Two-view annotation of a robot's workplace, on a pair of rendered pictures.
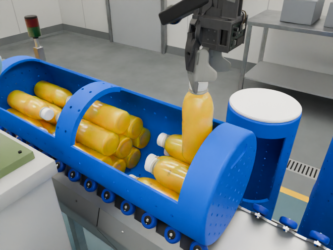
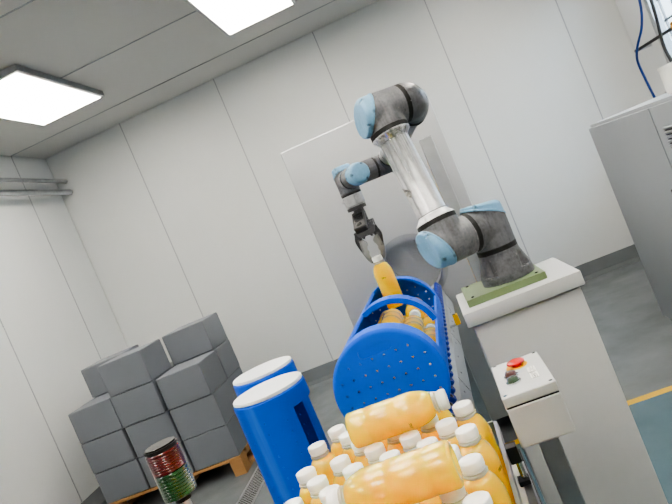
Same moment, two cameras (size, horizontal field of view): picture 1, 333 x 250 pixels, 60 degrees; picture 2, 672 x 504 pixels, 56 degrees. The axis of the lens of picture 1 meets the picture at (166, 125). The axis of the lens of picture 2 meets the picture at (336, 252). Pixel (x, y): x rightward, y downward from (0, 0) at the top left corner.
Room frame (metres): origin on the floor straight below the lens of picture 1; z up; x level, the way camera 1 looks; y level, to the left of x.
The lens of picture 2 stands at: (1.64, 1.91, 1.51)
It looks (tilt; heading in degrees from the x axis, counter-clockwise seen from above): 2 degrees down; 244
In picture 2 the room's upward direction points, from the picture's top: 23 degrees counter-clockwise
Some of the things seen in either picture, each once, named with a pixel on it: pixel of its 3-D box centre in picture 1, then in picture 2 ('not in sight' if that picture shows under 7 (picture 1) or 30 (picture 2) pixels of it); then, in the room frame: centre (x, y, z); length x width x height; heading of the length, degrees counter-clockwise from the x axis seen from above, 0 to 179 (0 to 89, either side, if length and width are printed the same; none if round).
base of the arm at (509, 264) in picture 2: not in sight; (502, 261); (0.48, 0.48, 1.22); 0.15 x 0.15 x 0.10
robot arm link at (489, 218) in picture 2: not in sight; (484, 224); (0.49, 0.48, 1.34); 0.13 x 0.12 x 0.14; 172
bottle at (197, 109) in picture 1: (197, 123); (387, 283); (0.55, -0.07, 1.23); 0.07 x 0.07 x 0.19
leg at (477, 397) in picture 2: not in sight; (477, 396); (-0.22, -1.02, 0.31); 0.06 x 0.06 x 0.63; 54
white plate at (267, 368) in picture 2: not in sight; (262, 370); (0.90, -0.80, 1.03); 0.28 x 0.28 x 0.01
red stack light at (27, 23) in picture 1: (31, 22); (165, 459); (1.54, 0.69, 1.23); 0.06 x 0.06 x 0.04
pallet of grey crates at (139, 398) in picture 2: not in sight; (168, 410); (1.00, -3.63, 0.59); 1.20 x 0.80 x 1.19; 146
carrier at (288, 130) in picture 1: (248, 185); (313, 496); (1.02, -0.39, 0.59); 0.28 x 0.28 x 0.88
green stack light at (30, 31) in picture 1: (33, 31); (175, 481); (1.54, 0.69, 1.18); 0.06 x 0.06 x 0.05
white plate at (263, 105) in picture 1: (264, 103); (267, 389); (1.02, -0.39, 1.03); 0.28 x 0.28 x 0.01
